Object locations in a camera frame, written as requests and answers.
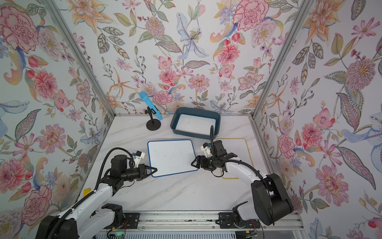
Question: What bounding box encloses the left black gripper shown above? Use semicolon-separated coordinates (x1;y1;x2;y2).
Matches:
121;163;158;183

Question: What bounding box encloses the yellow-framed whiteboard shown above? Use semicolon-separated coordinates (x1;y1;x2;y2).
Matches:
218;138;254;167

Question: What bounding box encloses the blue-framed whiteboard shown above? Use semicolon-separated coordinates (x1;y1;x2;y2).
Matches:
175;115;216;135
147;139;198;178

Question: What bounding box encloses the teal plastic storage box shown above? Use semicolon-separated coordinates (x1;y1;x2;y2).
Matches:
170;107;221;140

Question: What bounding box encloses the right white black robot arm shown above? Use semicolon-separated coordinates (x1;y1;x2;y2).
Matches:
191;126;294;228

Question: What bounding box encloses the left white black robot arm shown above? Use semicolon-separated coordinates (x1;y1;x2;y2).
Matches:
36;149;157;239

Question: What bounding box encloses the black microphone stand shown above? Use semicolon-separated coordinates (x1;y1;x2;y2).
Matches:
145;107;161;131

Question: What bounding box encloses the yellow marker block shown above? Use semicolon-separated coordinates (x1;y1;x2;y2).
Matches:
83;188;91;196

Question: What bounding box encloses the blue microphone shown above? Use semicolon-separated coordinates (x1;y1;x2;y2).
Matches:
139;91;163;120

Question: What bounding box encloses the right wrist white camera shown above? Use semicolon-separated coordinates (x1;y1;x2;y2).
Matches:
201;143;212;158

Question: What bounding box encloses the wrist white camera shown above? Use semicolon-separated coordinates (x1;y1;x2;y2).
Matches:
201;143;212;158
132;151;145;168

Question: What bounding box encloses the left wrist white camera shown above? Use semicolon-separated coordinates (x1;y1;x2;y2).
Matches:
132;151;145;168

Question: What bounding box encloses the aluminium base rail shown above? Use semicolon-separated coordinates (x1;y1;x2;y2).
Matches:
126;211;304;232

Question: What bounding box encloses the right aluminium corner post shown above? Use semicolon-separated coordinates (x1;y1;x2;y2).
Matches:
252;0;314;120

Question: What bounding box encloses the aluminium corner post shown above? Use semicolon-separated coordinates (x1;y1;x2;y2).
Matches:
42;0;116;119
252;0;314;120

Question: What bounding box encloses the left aluminium corner post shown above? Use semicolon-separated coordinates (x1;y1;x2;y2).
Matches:
42;0;116;119

